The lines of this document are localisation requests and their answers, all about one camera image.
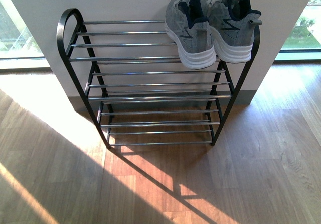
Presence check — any black metal shoe rack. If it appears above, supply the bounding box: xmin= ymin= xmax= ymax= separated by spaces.
xmin=57 ymin=8 xmax=253 ymax=148

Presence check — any grey knit sneaker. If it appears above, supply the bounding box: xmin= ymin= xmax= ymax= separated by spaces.
xmin=206 ymin=0 xmax=262 ymax=63
xmin=165 ymin=0 xmax=216 ymax=69

